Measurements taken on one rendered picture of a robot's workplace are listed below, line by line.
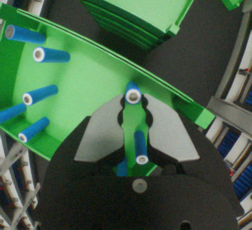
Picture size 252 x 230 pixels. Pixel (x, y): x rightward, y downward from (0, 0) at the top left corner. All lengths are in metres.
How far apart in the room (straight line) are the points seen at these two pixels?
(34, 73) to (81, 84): 0.10
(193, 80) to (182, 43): 0.22
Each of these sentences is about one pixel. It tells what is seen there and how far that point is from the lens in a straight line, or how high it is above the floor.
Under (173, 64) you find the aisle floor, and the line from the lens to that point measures 0.71.
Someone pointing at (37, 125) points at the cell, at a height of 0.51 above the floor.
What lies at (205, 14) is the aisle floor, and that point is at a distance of 0.87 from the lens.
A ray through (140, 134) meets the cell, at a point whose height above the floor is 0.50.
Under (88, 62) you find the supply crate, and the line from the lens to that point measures 0.19.
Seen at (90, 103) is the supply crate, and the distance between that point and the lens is 0.20.
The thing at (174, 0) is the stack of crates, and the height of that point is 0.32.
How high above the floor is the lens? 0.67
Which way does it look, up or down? 73 degrees down
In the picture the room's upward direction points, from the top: 176 degrees counter-clockwise
